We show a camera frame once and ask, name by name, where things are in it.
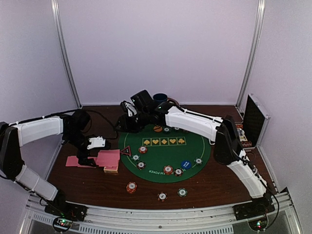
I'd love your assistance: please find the card deck box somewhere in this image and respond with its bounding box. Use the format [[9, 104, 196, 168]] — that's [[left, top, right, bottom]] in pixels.
[[103, 159, 119, 173]]

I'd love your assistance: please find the patterned saucer plate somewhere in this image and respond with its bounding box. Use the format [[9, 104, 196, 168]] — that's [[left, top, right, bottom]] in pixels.
[[167, 97, 180, 106]]

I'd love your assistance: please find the orange big blind button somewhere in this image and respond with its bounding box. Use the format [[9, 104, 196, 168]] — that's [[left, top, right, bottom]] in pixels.
[[153, 125, 163, 132]]

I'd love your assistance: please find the aluminium poker case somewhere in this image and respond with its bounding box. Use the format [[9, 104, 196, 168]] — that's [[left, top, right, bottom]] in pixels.
[[236, 93, 271, 151]]

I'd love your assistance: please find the dealt red card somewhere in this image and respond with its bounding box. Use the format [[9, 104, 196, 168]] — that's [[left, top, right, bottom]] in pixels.
[[65, 156, 78, 167], [78, 158, 97, 168]]

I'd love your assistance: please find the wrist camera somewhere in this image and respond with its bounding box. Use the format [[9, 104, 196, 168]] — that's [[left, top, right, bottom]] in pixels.
[[120, 100, 137, 117], [87, 136, 106, 150]]

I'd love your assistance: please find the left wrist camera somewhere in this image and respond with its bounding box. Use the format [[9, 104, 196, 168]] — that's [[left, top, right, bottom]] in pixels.
[[87, 136, 106, 150]]

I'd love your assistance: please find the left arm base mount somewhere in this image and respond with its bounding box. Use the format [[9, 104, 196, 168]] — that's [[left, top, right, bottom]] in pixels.
[[44, 203, 88, 233]]

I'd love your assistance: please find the green round poker mat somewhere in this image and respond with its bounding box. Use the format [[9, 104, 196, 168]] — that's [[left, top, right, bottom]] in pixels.
[[118, 125, 211, 183]]

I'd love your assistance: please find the red orange chip stack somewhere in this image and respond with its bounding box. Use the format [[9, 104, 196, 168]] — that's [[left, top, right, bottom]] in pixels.
[[126, 182, 137, 194]]

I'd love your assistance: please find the black triangular all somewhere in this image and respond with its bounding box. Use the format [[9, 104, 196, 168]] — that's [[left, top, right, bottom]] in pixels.
[[120, 145, 132, 156]]

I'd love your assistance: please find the aluminium front rail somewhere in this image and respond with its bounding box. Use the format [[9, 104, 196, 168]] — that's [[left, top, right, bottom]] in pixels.
[[18, 192, 303, 234]]

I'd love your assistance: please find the red backed card deck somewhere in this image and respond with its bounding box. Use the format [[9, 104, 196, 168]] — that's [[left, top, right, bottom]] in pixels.
[[96, 149, 120, 167]]

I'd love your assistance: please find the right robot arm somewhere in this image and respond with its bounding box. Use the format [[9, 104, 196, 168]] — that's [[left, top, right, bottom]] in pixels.
[[116, 90, 272, 215]]

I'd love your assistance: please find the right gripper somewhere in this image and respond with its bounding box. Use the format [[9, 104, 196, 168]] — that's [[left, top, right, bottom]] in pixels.
[[115, 109, 151, 133]]

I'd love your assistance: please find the blue small blind button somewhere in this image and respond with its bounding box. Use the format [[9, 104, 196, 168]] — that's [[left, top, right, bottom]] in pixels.
[[181, 160, 192, 170]]

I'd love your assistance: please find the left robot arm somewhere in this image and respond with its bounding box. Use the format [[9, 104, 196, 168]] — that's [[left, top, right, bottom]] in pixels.
[[0, 109, 110, 216]]

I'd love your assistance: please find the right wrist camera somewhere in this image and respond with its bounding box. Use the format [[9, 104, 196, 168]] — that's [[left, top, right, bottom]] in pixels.
[[120, 100, 137, 117]]

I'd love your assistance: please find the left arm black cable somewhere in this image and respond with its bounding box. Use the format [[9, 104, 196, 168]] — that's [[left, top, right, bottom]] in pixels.
[[41, 109, 120, 141]]

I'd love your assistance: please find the blue cup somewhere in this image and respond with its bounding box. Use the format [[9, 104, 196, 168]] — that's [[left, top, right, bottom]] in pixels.
[[153, 93, 168, 103]]

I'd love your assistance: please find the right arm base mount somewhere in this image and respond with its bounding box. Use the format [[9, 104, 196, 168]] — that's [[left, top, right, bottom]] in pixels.
[[233, 202, 275, 232]]

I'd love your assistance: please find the boxed card deck in case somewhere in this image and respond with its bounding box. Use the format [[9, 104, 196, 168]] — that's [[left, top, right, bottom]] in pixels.
[[239, 135, 248, 141]]

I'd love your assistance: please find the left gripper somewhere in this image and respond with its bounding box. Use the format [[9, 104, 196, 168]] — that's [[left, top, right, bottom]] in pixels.
[[64, 129, 96, 167]]

